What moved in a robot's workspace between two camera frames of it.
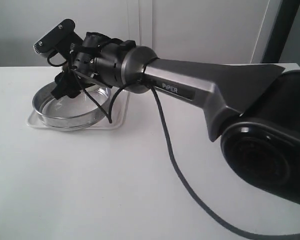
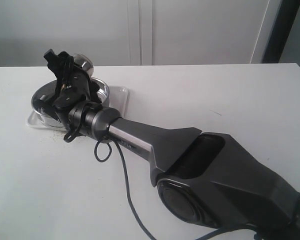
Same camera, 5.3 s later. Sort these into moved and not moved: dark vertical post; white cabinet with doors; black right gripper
Moved: black right gripper
Not moved: white cabinet with doors; dark vertical post
